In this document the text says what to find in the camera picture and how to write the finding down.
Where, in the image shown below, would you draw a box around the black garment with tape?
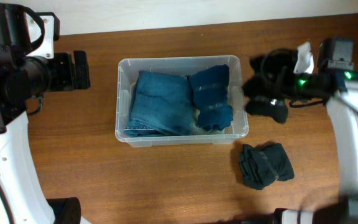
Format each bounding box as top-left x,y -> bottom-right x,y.
242,55 -> 288,124

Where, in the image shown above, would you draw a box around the teal blue shirt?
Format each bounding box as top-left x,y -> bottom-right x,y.
189,64 -> 234,131

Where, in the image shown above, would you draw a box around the dark blue jeans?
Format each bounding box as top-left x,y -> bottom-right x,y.
124,70 -> 193,138

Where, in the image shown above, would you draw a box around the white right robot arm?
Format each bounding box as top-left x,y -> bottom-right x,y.
259,37 -> 358,223

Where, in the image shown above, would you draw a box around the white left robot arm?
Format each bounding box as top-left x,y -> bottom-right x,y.
0,3 -> 91,223

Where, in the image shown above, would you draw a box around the dark green-black folded garment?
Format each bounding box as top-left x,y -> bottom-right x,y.
239,143 -> 295,190

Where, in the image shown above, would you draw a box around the light blue folded jeans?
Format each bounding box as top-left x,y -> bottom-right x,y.
190,108 -> 230,135

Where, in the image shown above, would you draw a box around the clear plastic storage bin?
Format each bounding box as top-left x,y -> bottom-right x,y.
115,55 -> 249,147

